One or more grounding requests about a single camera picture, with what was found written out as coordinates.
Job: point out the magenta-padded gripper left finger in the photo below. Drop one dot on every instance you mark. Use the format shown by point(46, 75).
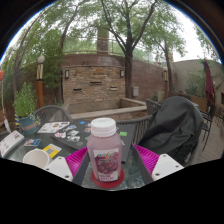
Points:
point(75, 161)

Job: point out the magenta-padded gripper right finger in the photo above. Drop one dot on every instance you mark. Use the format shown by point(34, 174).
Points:
point(148, 160)

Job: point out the pink drink bottle white cap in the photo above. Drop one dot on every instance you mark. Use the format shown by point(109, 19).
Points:
point(104, 150)

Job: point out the black laptop with stickers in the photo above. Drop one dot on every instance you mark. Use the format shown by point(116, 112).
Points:
point(71, 138)

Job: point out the yellow card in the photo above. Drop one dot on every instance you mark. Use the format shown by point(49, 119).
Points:
point(51, 150)

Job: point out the grey wicker chair with jacket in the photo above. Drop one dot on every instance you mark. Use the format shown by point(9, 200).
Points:
point(140, 128)

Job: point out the white cup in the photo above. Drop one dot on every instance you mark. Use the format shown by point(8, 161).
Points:
point(36, 158)

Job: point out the white sticker sheet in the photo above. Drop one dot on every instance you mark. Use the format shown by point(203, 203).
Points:
point(53, 127)

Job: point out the flat round red coaster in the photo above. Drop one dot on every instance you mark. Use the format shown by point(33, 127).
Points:
point(113, 183)

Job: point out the black jacket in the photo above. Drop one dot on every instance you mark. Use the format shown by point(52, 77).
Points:
point(173, 126)

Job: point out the small blue card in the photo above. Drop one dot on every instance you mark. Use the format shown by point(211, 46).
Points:
point(32, 142)

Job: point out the yellow blue striped cone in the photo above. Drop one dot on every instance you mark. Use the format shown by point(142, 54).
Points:
point(16, 120)

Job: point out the black metal chair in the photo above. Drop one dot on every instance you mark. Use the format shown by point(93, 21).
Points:
point(208, 116)

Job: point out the green plant in blue pot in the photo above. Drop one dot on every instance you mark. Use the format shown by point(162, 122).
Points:
point(25, 103)

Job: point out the tree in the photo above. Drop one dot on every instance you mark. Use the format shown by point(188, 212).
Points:
point(169, 76)
point(16, 66)
point(68, 33)
point(128, 76)

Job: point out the closed maroon umbrella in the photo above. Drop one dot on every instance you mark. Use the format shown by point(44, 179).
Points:
point(209, 83)

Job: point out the grey wall box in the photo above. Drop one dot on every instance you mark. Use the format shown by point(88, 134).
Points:
point(135, 91)

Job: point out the slim wooden lamp post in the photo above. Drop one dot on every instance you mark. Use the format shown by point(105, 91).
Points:
point(165, 85)

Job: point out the wooden lamp post white globe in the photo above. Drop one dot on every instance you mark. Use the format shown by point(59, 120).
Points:
point(40, 90)

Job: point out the black wall lamp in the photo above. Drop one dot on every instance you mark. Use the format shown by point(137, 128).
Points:
point(122, 73)
point(67, 74)

